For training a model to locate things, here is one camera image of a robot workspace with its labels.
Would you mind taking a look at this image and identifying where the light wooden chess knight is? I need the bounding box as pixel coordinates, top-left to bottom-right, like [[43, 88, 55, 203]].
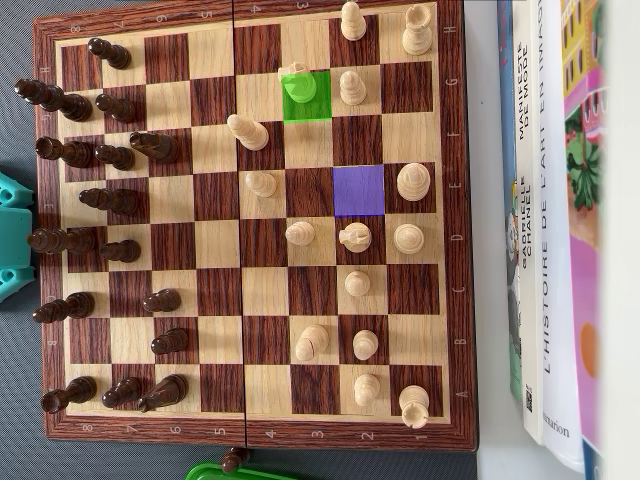
[[338, 221, 373, 253], [277, 60, 319, 105]]

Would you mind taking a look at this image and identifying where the teal robot base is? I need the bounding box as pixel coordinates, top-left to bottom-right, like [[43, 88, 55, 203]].
[[0, 169, 37, 304]]

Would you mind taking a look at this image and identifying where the light wooden chess pawn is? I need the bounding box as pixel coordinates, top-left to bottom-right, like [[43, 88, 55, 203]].
[[338, 69, 367, 106], [344, 270, 372, 299], [244, 170, 278, 199], [353, 373, 381, 409], [352, 329, 380, 361], [285, 220, 317, 248], [340, 0, 367, 42]]

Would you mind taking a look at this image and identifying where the light wooden chess queen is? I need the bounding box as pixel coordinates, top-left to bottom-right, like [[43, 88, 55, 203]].
[[392, 222, 426, 256]]

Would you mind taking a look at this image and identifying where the light wooden chess bishop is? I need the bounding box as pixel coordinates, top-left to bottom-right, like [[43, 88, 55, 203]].
[[226, 113, 270, 152], [294, 323, 330, 362]]

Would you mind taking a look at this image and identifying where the light wooden chess king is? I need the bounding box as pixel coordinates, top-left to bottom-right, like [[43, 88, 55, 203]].
[[396, 162, 432, 203]]

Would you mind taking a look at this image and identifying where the wooden folding chess board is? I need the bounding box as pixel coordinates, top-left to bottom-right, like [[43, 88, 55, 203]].
[[30, 0, 480, 454]]

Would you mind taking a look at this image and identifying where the dark wooden chess pawn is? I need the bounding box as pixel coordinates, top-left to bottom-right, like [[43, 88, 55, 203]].
[[149, 327, 190, 357], [220, 447, 251, 474], [99, 239, 142, 264], [94, 92, 139, 125], [142, 288, 182, 314], [87, 37, 133, 70], [94, 143, 136, 171], [101, 376, 143, 409]]

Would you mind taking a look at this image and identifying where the dark wooden chess knight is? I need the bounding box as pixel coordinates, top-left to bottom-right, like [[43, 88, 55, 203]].
[[129, 130, 180, 164]]

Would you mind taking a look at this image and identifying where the light wooden chess rook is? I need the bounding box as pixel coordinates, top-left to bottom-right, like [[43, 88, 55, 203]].
[[402, 4, 434, 57], [398, 384, 431, 430]]

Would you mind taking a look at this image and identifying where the dark wooden chess queen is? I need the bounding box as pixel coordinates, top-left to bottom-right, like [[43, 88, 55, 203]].
[[26, 227, 97, 256]]

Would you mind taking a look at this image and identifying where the dark wooden chess rook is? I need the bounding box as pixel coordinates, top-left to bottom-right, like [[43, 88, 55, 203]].
[[40, 376, 98, 415], [35, 135, 96, 169]]

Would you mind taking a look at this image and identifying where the dark wooden chess king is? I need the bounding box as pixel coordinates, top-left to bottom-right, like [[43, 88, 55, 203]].
[[13, 78, 94, 123]]

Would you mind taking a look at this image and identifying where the dark bishop bottom row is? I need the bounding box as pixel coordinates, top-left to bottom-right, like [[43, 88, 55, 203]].
[[136, 373, 189, 414]]

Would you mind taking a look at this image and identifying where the blue panda picture book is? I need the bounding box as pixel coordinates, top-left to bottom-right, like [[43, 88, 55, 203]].
[[496, 0, 526, 416]]

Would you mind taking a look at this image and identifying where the white Gabrielle Chanel book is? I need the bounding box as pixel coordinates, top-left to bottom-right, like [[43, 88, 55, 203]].
[[509, 0, 546, 449]]

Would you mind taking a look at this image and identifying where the white L'Histoire de l'art book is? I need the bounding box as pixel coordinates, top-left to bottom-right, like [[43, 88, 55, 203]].
[[537, 0, 586, 474]]

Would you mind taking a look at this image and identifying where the green plastic container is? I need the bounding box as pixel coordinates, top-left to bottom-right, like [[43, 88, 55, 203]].
[[184, 462, 289, 480]]

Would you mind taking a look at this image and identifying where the pink colourful illustrated book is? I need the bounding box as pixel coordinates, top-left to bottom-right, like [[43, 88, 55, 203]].
[[559, 0, 609, 480]]

